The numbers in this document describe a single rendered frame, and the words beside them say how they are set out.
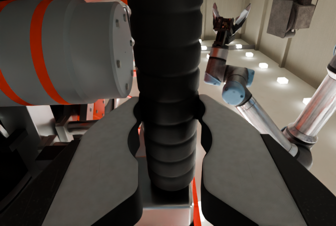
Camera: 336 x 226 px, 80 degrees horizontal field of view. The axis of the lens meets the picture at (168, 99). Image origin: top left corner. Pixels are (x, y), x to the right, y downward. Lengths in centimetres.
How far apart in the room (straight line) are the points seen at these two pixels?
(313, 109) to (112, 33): 80
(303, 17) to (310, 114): 726
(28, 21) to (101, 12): 8
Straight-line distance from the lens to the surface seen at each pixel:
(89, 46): 24
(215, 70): 85
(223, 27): 88
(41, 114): 39
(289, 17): 777
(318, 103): 91
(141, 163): 18
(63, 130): 41
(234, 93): 71
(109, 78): 24
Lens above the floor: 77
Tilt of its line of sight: 30 degrees up
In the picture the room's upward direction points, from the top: 178 degrees clockwise
